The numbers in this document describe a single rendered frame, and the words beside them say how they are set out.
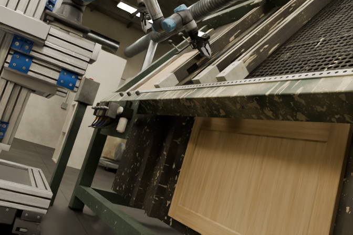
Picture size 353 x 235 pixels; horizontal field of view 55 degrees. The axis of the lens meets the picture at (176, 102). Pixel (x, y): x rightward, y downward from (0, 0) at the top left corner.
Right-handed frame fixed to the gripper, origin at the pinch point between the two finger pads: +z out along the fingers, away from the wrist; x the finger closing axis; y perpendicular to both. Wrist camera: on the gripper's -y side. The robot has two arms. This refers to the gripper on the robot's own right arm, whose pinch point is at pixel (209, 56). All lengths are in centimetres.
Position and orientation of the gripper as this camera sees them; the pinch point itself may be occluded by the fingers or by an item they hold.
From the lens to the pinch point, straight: 210.3
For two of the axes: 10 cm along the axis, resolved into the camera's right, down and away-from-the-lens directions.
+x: -7.0, 5.8, -4.2
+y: -4.9, 0.3, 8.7
